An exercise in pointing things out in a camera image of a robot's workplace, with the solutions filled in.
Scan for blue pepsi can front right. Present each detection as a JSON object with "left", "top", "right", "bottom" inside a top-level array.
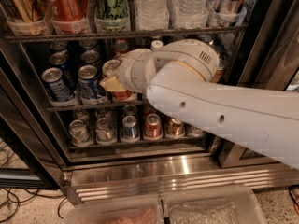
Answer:
[{"left": 78, "top": 65, "right": 107, "bottom": 105}]

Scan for gold can back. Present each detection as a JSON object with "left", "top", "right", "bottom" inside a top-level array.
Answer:
[{"left": 197, "top": 34, "right": 214, "bottom": 45}]

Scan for blue pepsi can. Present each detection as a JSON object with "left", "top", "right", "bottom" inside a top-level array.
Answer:
[
  {"left": 78, "top": 65, "right": 107, "bottom": 105},
  {"left": 50, "top": 52, "right": 77, "bottom": 91},
  {"left": 81, "top": 50, "right": 103, "bottom": 69},
  {"left": 42, "top": 67, "right": 77, "bottom": 107}
]

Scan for gold can front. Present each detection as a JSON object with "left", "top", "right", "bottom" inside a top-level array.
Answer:
[{"left": 211, "top": 62, "right": 225, "bottom": 83}]

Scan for red bull can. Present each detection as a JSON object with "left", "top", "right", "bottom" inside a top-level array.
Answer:
[{"left": 219, "top": 0, "right": 245, "bottom": 27}]

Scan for water bottle top left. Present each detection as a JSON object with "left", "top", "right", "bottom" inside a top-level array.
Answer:
[{"left": 135, "top": 0, "right": 169, "bottom": 31}]

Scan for blue can bottom shelf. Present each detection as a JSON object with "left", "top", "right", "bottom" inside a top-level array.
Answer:
[{"left": 122, "top": 116, "right": 139, "bottom": 142}]

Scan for orange can shelf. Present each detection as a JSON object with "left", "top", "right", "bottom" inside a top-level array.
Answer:
[
  {"left": 50, "top": 0, "right": 91, "bottom": 35},
  {"left": 166, "top": 118, "right": 185, "bottom": 139}
]

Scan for blue pepsi can front left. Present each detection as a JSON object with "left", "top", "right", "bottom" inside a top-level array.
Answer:
[{"left": 42, "top": 67, "right": 77, "bottom": 107}]

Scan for clear plastic bin right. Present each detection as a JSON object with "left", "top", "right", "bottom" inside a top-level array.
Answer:
[{"left": 163, "top": 185, "right": 267, "bottom": 224}]

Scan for clear plastic bin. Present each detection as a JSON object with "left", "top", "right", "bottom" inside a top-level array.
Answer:
[
  {"left": 163, "top": 185, "right": 267, "bottom": 224},
  {"left": 63, "top": 195, "right": 164, "bottom": 224}
]

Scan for orange can bottom shelf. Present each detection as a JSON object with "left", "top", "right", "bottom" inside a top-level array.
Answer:
[{"left": 166, "top": 118, "right": 185, "bottom": 139}]

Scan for black floor cables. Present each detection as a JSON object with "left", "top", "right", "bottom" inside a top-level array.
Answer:
[{"left": 0, "top": 140, "right": 73, "bottom": 224}]

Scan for red coke can front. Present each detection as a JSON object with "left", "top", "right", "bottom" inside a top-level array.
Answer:
[{"left": 102, "top": 59, "right": 136, "bottom": 102}]

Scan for brown tea bottle white cap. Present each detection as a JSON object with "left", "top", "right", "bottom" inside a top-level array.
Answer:
[{"left": 151, "top": 40, "right": 164, "bottom": 51}]

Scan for silver can bottom far left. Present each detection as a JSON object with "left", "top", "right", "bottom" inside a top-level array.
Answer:
[{"left": 69, "top": 119, "right": 92, "bottom": 147}]

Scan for blue pepsi can middle left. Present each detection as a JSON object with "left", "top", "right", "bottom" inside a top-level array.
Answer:
[{"left": 50, "top": 52, "right": 77, "bottom": 91}]

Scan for red coke can back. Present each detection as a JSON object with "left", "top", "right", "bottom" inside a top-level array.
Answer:
[{"left": 112, "top": 39, "right": 130, "bottom": 55}]

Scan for silver can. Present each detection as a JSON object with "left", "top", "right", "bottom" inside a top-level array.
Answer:
[
  {"left": 95, "top": 118, "right": 116, "bottom": 145},
  {"left": 69, "top": 119, "right": 92, "bottom": 147}
]

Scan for orange can top shelf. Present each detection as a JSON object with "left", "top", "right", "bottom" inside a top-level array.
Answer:
[{"left": 50, "top": 0, "right": 91, "bottom": 35}]

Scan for water bottle top right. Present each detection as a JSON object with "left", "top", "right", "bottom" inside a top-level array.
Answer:
[{"left": 168, "top": 0, "right": 208, "bottom": 29}]

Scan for red coke can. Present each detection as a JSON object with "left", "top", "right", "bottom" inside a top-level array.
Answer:
[
  {"left": 112, "top": 39, "right": 130, "bottom": 55},
  {"left": 102, "top": 59, "right": 136, "bottom": 102}
]

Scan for clear plastic bin left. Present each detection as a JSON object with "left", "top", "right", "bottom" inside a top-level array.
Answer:
[{"left": 63, "top": 195, "right": 164, "bottom": 224}]

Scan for gold can top shelf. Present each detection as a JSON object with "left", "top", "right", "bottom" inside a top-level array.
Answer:
[{"left": 11, "top": 0, "right": 48, "bottom": 35}]

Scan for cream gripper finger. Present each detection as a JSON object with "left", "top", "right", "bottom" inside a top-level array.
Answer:
[{"left": 100, "top": 76, "right": 126, "bottom": 92}]

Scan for water bottle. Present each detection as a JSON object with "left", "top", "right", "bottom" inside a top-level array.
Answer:
[
  {"left": 168, "top": 0, "right": 208, "bottom": 29},
  {"left": 135, "top": 0, "right": 169, "bottom": 31}
]

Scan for stainless steel fridge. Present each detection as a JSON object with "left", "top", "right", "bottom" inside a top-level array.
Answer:
[{"left": 1, "top": 0, "right": 299, "bottom": 203}]

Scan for tea bottle bottom shelf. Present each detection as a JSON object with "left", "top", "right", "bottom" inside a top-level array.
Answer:
[{"left": 188, "top": 125, "right": 206, "bottom": 137}]

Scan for blue pepsi can middle right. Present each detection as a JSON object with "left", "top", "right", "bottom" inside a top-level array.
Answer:
[{"left": 81, "top": 50, "right": 103, "bottom": 69}]

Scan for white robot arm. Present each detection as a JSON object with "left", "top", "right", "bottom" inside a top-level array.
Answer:
[{"left": 101, "top": 39, "right": 299, "bottom": 169}]

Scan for green la croix can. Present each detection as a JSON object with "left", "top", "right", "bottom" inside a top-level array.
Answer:
[{"left": 96, "top": 0, "right": 129, "bottom": 32}]

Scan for red can bottom shelf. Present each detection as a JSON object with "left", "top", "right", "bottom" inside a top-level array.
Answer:
[{"left": 144, "top": 114, "right": 163, "bottom": 140}]

